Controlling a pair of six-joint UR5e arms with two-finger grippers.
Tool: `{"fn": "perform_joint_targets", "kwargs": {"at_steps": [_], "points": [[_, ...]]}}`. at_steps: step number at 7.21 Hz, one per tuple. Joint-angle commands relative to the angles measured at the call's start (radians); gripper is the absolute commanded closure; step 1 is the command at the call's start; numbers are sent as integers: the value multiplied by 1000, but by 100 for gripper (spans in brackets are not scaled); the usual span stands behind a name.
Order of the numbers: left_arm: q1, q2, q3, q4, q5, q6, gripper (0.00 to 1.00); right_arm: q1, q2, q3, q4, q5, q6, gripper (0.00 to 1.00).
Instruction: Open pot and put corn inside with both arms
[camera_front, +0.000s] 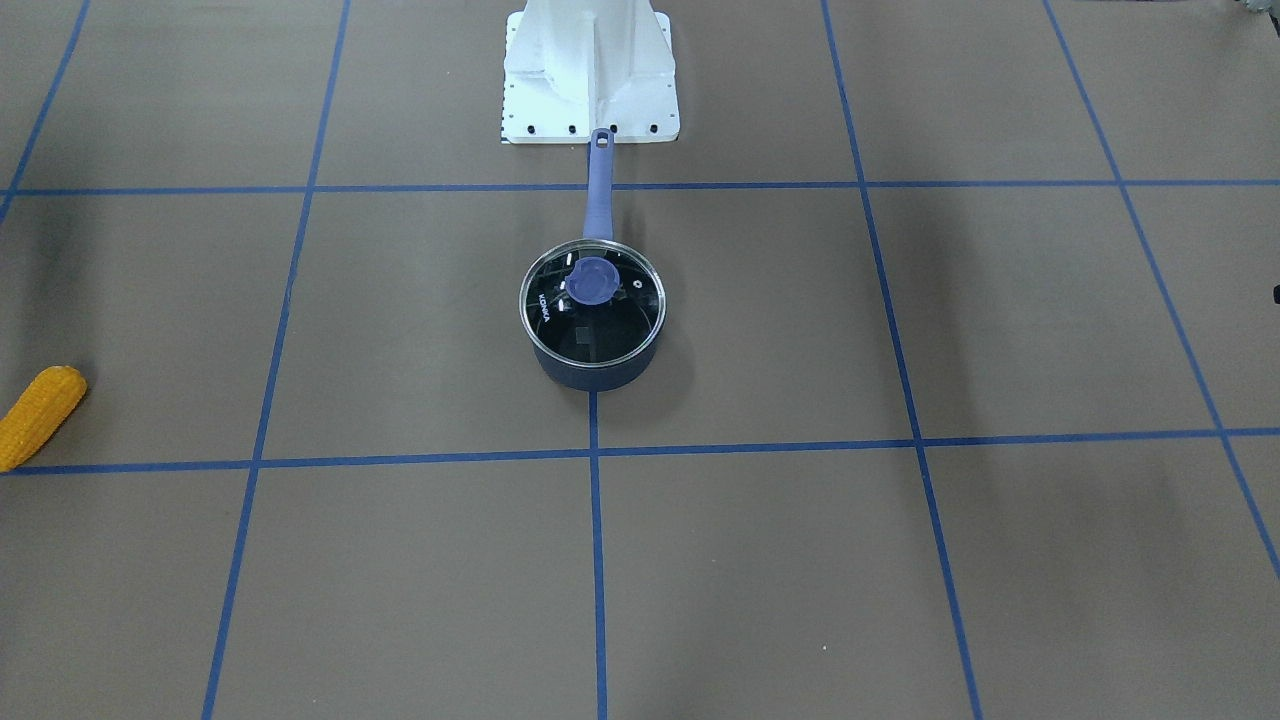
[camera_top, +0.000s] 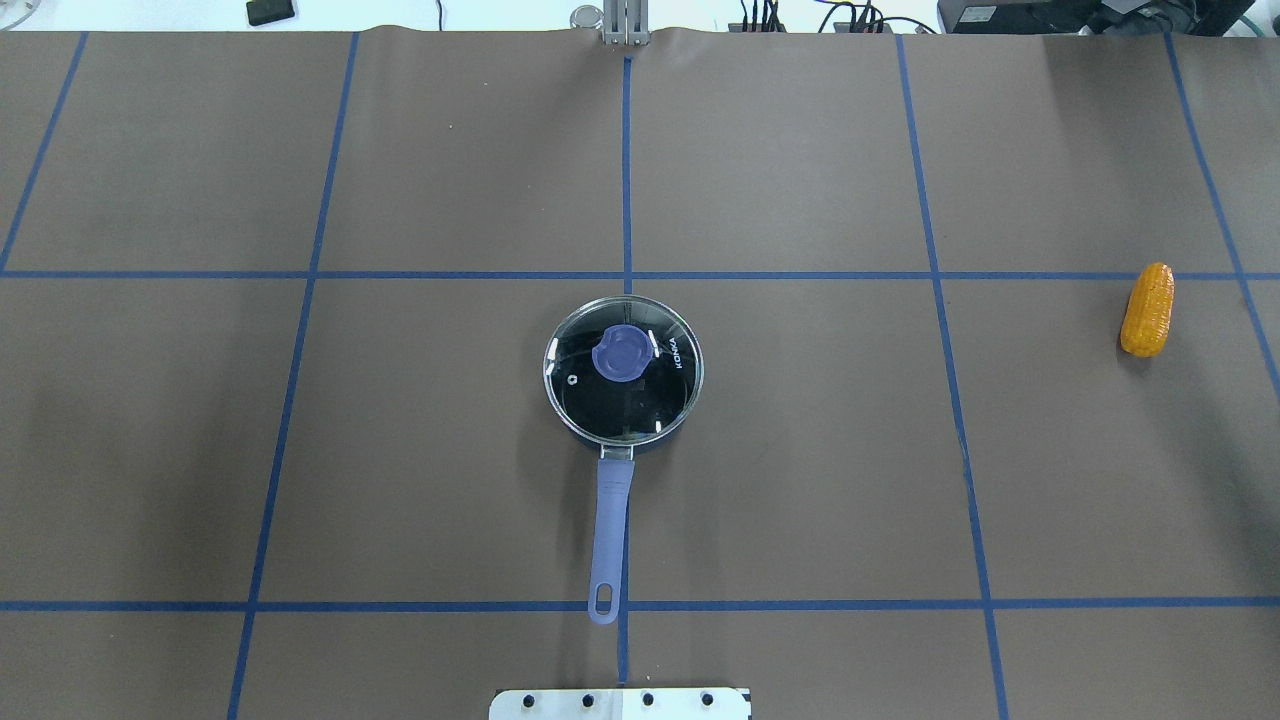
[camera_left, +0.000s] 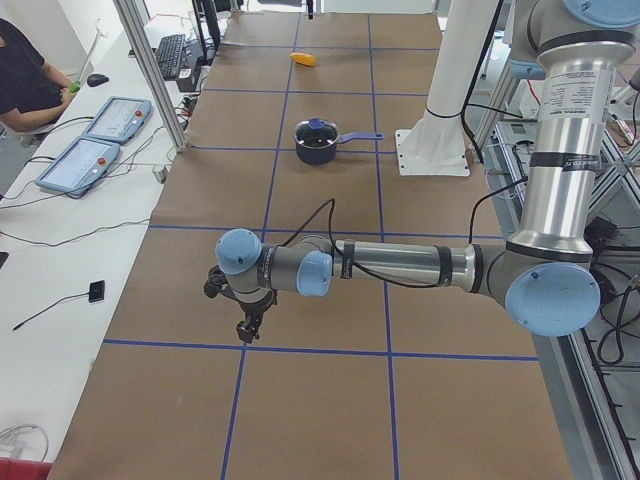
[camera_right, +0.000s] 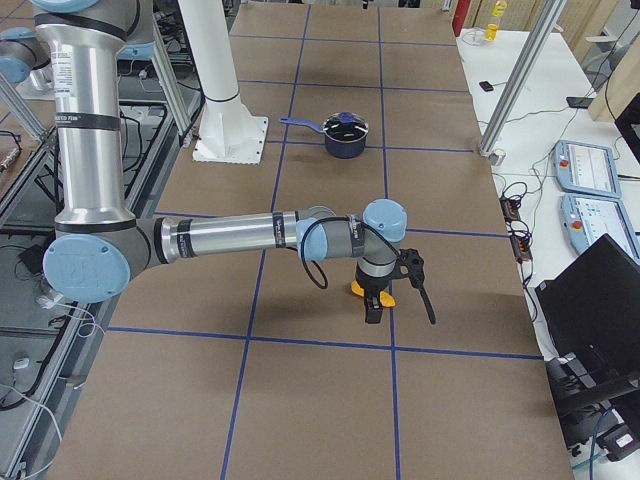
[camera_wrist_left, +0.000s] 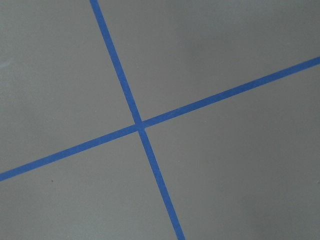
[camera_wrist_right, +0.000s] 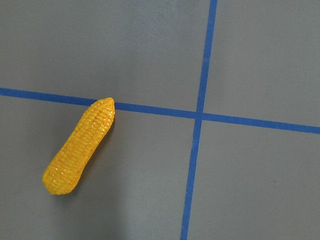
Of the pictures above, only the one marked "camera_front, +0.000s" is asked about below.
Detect glass pot lid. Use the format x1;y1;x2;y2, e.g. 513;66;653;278
518;238;668;369

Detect yellow corn cob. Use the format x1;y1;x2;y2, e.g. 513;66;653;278
1;365;88;473

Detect dark blue saucepan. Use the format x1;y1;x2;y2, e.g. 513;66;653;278
518;127;668;393

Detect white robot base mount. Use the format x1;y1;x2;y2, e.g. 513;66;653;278
500;1;681;145

